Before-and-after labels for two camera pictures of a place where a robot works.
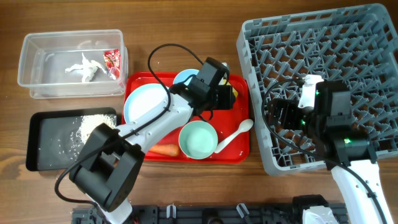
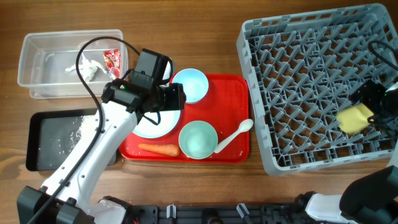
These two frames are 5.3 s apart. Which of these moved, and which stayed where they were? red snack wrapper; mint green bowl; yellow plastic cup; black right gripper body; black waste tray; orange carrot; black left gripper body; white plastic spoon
Moved: black left gripper body; yellow plastic cup; black right gripper body
Stayed: red snack wrapper; black waste tray; orange carrot; mint green bowl; white plastic spoon
